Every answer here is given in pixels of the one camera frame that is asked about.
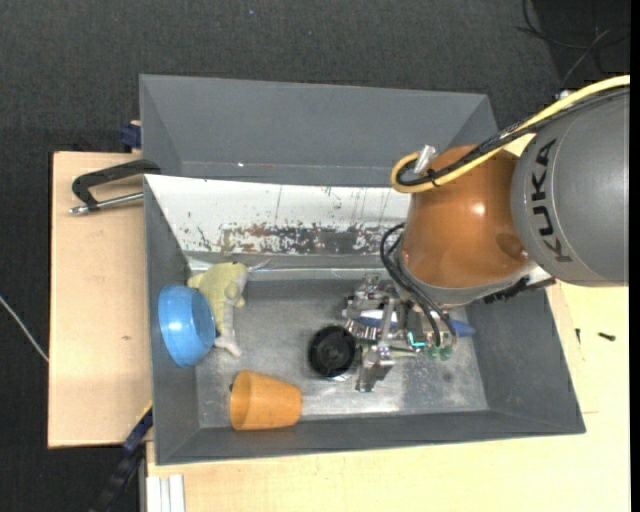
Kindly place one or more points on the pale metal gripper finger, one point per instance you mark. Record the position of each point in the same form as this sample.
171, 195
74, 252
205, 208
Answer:
372, 372
367, 300

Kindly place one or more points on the black round lid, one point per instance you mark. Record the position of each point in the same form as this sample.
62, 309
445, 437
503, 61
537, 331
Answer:
331, 351

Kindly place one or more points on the orange plastic cup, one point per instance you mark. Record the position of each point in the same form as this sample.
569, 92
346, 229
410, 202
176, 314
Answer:
267, 400

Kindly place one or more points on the yellow-green toy animal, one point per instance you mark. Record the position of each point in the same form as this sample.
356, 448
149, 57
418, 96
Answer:
222, 285

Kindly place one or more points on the grey metal bin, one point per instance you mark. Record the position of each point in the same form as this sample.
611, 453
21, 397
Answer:
310, 125

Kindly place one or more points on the blue plastic bowl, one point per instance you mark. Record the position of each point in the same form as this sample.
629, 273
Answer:
182, 325

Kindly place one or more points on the small black screw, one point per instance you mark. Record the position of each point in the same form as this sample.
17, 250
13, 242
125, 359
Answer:
607, 337

